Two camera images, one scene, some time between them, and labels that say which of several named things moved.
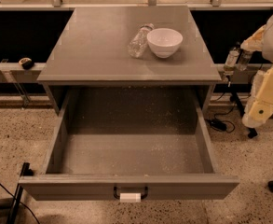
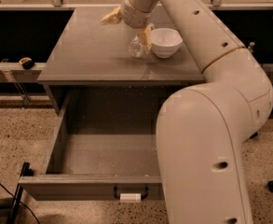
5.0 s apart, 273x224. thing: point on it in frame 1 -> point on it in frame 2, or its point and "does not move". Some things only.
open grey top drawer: x=129 y=140 does not move
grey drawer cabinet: x=91 y=52 does not move
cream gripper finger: x=254 y=42 -> x=115 y=17
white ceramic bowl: x=164 y=42 does not move
